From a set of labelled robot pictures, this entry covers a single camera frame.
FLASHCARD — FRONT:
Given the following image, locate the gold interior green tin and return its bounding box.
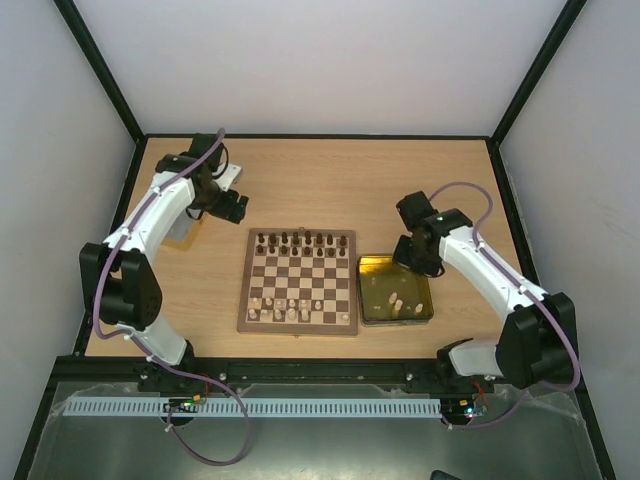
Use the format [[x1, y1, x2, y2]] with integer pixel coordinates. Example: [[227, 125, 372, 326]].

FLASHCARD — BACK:
[[357, 255, 434, 327]]

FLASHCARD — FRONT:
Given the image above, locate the wooden chess board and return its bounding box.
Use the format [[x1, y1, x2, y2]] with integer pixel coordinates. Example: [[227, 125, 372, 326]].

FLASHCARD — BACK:
[[237, 228, 359, 337]]

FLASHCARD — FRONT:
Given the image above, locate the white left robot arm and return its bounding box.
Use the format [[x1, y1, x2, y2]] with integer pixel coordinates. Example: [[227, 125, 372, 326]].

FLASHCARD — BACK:
[[79, 155, 248, 366]]

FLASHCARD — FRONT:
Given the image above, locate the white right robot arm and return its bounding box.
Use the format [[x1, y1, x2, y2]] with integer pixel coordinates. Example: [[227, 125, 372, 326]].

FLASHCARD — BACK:
[[393, 204, 581, 392]]

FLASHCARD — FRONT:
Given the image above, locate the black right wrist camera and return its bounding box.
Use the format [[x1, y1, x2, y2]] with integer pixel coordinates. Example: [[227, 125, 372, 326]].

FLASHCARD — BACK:
[[396, 191, 437, 231]]

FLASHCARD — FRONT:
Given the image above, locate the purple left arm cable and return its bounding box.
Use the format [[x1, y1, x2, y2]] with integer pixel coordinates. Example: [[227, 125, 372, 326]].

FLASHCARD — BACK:
[[92, 127, 253, 464]]

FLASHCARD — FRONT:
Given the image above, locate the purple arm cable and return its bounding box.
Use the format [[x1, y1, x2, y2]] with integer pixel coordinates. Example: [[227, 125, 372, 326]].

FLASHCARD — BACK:
[[428, 181, 582, 431], [92, 127, 253, 464]]

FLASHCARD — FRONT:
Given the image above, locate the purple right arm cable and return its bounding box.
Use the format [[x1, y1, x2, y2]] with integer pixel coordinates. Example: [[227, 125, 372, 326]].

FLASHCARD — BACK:
[[428, 181, 582, 431]]

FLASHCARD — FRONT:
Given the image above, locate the black enclosure frame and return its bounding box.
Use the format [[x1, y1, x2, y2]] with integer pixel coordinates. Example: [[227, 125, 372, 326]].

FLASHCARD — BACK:
[[11, 0, 617, 480]]

